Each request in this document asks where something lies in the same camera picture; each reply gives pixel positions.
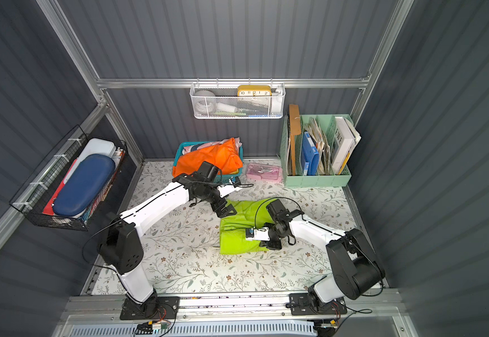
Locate mint green file organizer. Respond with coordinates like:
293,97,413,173
279,115,354,188

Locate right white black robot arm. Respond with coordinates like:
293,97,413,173
248,199,385,306

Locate lime green shorts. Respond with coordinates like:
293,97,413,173
219,199,273,255

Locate blue folder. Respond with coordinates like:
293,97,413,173
301,131,319,176

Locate red folder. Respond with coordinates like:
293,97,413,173
42,160,77,216

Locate navy blue case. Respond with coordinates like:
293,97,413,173
53,154,115,217

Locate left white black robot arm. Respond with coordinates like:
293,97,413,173
97,161,243,305

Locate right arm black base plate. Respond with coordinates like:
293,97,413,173
285,293,348,317

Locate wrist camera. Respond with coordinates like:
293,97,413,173
245,227,271,242
216,183,243,197

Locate white tray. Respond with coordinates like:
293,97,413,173
63,138,116,183

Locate pink pouch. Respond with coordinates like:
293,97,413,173
246,163,283,183

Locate white book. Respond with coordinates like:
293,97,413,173
331,117,361,175

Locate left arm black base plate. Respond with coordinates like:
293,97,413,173
119,296,180,321

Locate white wire wall basket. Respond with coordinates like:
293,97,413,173
189,81,286,119

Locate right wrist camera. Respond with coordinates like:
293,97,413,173
245,227,271,242

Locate floral table mat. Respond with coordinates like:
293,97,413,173
141,181,358,293

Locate teal plastic laundry basket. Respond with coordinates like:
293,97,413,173
172,140,244,185

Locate white tape roll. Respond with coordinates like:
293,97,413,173
191,90,216,115

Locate yellow clock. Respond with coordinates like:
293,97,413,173
237,84,273,98

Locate orange garment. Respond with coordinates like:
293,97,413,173
172,138,244,178

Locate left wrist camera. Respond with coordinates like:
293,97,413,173
216,183,243,197

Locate brown cardboard board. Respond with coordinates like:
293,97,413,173
289,104,301,176

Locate black wire side basket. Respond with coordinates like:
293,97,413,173
10,126,128,231

